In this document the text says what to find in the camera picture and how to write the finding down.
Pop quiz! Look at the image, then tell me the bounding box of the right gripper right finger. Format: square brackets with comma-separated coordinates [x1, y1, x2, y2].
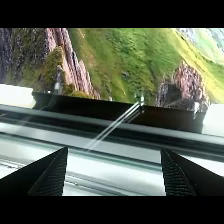
[160, 148, 224, 197]

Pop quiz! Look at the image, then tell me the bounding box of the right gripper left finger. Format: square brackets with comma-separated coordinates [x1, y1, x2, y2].
[0, 146, 69, 197]

